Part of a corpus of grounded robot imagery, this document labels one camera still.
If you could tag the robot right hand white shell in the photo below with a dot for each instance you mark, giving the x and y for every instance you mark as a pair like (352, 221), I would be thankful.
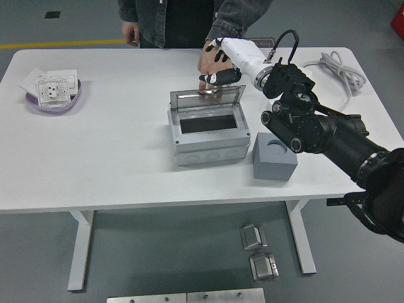
(246, 55)

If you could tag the person's right hand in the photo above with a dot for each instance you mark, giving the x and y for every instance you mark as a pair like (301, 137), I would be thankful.
(131, 34)

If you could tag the person's left hand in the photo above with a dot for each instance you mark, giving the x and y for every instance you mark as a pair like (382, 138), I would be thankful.
(210, 64)

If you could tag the transparent hinged box lid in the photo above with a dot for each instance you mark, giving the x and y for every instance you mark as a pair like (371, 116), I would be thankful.
(189, 101)

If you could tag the person's right forearm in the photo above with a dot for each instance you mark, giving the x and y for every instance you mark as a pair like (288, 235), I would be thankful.
(127, 11)

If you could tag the person's left forearm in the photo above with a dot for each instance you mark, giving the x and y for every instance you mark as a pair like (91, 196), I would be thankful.
(236, 19)

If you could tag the grey plastic junction box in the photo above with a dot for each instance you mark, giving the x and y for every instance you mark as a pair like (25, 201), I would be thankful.
(208, 146)

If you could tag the grey cube with round hole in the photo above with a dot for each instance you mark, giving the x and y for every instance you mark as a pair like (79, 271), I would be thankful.
(274, 167)

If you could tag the dark floor sign with lettering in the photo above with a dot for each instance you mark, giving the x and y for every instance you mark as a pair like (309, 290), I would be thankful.
(266, 42)

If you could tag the person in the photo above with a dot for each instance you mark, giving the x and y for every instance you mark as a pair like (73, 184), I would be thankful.
(176, 22)

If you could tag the white power strip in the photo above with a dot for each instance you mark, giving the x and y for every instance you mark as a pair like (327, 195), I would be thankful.
(308, 72)

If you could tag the yellow floor tape line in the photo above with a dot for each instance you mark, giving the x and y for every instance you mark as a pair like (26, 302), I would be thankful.
(63, 43)

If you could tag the black floor cover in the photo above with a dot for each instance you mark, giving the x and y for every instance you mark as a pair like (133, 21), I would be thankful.
(52, 14)

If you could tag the purple bowl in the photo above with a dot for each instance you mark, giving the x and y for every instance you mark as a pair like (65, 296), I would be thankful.
(72, 102)

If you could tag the white printed socket panel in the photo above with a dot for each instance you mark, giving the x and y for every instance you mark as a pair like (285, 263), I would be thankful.
(52, 91)

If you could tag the white card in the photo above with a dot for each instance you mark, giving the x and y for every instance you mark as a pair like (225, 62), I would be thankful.
(31, 80)

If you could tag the red object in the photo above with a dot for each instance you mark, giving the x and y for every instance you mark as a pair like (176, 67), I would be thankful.
(399, 19)

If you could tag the black table control panel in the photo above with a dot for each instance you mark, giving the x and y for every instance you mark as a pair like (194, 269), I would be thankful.
(334, 202)

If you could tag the white table leg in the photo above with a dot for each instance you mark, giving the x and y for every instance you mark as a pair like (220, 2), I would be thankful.
(79, 252)
(306, 252)

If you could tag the grey metal plate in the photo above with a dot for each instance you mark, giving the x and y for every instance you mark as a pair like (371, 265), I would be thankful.
(145, 299)
(227, 296)

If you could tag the white switch plate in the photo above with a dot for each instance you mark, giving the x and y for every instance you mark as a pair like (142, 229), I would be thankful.
(71, 77)

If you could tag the metal hinge bracket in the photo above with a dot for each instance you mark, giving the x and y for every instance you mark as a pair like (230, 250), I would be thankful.
(263, 268)
(251, 238)

